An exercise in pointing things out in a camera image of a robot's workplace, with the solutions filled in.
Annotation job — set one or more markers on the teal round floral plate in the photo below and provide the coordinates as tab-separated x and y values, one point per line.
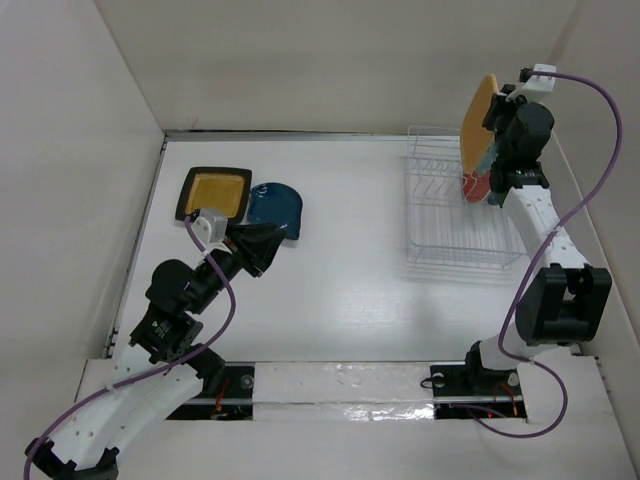
495	199

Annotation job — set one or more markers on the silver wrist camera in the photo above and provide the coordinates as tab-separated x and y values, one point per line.
206	227
535	84

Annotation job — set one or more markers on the black yellow square plate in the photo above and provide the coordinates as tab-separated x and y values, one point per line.
223	188

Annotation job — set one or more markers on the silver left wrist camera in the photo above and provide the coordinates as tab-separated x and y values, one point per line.
206	227

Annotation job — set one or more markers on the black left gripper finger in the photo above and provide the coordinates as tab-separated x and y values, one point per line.
261	251
256	234

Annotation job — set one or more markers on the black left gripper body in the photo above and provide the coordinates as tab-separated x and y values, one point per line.
230	264

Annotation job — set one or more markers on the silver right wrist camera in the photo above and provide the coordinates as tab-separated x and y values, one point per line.
535	84

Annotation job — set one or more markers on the red teal round plate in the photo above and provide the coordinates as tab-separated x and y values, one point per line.
476	186

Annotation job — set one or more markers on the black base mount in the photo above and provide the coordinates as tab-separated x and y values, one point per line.
459	394
232	400

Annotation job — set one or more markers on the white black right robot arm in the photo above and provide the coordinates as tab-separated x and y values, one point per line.
563	301

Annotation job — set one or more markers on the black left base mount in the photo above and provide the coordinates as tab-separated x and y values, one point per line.
232	400

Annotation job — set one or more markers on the woven bamboo square tray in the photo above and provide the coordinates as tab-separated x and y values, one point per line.
474	138

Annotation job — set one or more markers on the dark blue heart-shaped plate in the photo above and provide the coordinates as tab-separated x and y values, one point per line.
276	203

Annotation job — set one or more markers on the white wire dish rack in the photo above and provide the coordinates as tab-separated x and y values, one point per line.
442	228

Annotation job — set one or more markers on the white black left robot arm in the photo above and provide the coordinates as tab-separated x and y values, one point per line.
163	364

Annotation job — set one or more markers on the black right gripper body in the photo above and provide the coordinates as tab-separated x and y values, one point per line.
500	113

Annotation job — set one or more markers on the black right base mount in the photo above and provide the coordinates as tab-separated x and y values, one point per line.
459	394

